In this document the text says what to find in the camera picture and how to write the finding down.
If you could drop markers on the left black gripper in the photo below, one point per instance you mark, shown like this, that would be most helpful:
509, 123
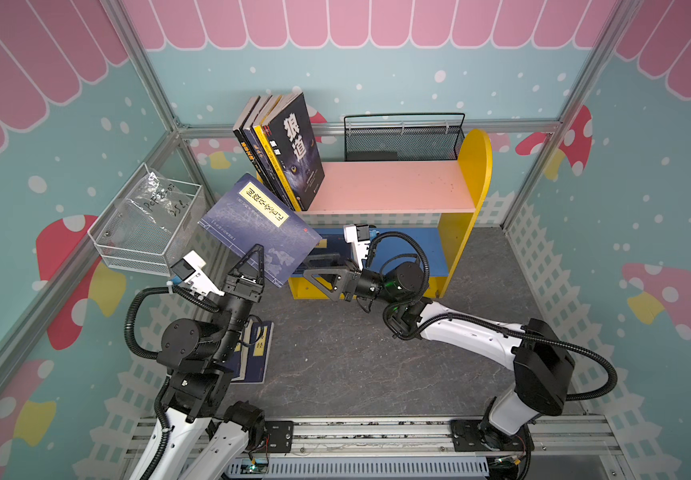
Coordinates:
245, 287

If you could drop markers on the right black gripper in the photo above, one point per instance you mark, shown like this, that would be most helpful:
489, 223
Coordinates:
345, 279

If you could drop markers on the navy book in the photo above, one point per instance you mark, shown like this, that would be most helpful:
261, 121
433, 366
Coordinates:
248, 215
332, 242
250, 361

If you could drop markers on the purple old man book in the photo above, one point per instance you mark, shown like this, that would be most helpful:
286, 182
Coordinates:
262, 162

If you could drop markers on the yellow cartoon boy book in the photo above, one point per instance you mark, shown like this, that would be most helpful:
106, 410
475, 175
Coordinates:
263, 129

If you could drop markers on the black Murphy's law book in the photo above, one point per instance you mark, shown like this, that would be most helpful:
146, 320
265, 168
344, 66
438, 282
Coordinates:
238, 131

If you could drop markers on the black wolf book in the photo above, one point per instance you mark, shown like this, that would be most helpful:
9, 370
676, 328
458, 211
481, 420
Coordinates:
294, 134

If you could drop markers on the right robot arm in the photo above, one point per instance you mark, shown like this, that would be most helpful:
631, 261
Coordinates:
541, 368

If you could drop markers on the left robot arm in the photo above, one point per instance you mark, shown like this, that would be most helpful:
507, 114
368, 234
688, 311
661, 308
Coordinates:
195, 354

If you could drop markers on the yellow pink blue bookshelf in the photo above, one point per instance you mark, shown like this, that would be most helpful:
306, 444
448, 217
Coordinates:
386, 193

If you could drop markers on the clear plastic bag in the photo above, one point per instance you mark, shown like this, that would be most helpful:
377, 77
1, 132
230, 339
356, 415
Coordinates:
159, 202

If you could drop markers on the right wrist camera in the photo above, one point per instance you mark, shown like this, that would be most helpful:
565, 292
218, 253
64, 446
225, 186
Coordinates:
358, 237

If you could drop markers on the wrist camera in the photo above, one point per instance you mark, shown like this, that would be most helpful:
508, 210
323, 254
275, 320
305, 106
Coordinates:
358, 237
189, 273

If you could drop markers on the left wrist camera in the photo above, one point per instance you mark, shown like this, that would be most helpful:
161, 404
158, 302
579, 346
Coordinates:
189, 273

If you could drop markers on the white wire wall basket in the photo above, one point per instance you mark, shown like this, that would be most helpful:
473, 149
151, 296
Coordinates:
125, 242

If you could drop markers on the black mesh wire basket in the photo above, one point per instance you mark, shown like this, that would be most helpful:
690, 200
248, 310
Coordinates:
403, 137

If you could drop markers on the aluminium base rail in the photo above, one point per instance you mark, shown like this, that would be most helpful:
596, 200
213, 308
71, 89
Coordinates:
557, 447

